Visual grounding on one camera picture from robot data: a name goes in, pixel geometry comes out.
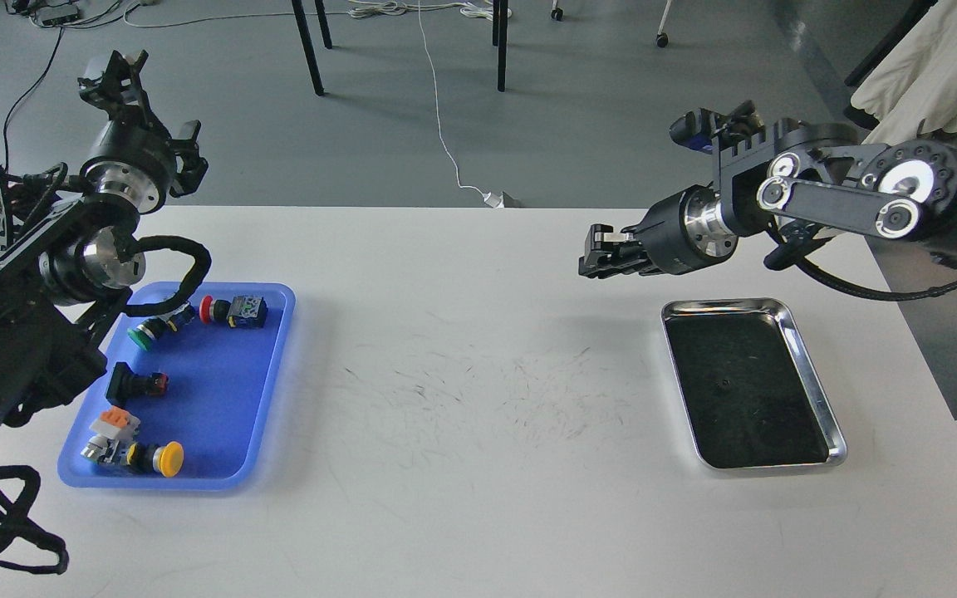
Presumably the silver metal tray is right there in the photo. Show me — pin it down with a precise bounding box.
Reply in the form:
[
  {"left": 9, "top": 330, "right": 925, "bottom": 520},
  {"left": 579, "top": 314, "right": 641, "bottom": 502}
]
[{"left": 660, "top": 297, "right": 848, "bottom": 476}]

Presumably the black table leg right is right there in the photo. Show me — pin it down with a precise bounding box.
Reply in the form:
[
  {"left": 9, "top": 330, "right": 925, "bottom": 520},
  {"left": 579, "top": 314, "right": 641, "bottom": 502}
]
[{"left": 491, "top": 0, "right": 510, "bottom": 92}]

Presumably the black table leg left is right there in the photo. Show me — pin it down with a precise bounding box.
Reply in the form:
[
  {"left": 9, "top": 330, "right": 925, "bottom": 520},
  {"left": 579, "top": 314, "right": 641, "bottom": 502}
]
[{"left": 290, "top": 0, "right": 334, "bottom": 97}]

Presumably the black table leg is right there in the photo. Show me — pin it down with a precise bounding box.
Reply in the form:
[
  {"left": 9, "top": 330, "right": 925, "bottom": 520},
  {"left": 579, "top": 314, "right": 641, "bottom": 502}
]
[
  {"left": 491, "top": 0, "right": 510, "bottom": 92},
  {"left": 290, "top": 0, "right": 334, "bottom": 97}
]

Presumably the white power adapter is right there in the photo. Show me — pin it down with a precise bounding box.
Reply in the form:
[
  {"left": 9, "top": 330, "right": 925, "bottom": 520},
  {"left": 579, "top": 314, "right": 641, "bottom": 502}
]
[{"left": 483, "top": 192, "right": 522, "bottom": 209}]

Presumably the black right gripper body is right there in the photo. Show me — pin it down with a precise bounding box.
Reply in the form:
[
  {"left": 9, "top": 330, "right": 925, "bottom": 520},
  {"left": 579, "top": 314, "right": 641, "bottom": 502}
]
[{"left": 621, "top": 187, "right": 737, "bottom": 276}]

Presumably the black floor cable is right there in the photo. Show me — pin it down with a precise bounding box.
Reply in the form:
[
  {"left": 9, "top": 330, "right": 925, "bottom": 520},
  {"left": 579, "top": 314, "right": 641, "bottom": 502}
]
[{"left": 0, "top": 0, "right": 126, "bottom": 275}]

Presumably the beige cloth on chair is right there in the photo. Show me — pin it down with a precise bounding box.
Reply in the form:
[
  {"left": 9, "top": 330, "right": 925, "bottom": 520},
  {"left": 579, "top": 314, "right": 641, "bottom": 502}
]
[{"left": 851, "top": 1, "right": 957, "bottom": 146}]

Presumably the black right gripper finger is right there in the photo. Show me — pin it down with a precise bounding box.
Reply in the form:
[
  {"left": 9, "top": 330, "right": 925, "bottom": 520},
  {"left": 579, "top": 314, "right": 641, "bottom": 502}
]
[
  {"left": 578, "top": 249, "right": 654, "bottom": 279},
  {"left": 582, "top": 223, "right": 636, "bottom": 260}
]

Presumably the yellow push button switch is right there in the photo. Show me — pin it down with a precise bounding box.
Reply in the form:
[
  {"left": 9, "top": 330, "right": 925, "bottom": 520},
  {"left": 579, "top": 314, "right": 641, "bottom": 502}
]
[{"left": 81, "top": 435, "right": 185, "bottom": 479}]

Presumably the black red switch part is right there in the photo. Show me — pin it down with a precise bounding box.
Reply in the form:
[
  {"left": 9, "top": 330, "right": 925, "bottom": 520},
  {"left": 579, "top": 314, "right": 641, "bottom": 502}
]
[{"left": 104, "top": 362, "right": 169, "bottom": 409}]

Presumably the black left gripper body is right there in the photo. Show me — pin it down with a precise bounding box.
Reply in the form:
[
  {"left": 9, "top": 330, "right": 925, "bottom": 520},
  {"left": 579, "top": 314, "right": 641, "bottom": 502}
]
[{"left": 80, "top": 120, "right": 176, "bottom": 215}]

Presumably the blue plastic tray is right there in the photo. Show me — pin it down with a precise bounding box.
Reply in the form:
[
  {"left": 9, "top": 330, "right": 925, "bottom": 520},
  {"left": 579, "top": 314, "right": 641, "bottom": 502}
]
[{"left": 57, "top": 282, "right": 296, "bottom": 492}]

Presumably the red push button switch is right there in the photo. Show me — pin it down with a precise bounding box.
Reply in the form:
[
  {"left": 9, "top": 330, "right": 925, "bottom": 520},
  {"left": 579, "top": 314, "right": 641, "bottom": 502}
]
[{"left": 197, "top": 295, "right": 268, "bottom": 329}]

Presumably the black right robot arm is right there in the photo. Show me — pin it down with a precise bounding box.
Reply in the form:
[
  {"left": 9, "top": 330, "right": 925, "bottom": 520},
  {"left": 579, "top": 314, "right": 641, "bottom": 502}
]
[{"left": 578, "top": 101, "right": 957, "bottom": 302}]

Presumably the white floor cable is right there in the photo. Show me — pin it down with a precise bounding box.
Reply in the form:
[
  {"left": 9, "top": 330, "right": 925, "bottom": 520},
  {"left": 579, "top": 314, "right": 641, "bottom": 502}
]
[{"left": 125, "top": 0, "right": 513, "bottom": 200}]

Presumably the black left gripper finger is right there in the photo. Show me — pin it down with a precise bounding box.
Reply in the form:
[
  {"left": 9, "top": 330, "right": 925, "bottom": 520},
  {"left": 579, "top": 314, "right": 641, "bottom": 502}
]
[
  {"left": 77, "top": 50, "right": 155, "bottom": 130},
  {"left": 168, "top": 120, "right": 209, "bottom": 198}
]

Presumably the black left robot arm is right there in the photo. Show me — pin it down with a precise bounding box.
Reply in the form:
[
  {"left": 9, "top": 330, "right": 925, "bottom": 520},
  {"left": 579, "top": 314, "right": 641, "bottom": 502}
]
[{"left": 0, "top": 51, "right": 212, "bottom": 575}]

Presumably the green push button switch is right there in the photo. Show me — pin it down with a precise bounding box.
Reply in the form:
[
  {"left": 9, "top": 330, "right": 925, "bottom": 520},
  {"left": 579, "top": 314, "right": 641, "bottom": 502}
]
[{"left": 126, "top": 303, "right": 197, "bottom": 351}]

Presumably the orange white connector block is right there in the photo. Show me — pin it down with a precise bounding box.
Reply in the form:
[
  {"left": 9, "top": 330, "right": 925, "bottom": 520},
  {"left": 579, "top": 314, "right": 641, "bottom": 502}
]
[{"left": 90, "top": 406, "right": 141, "bottom": 440}]

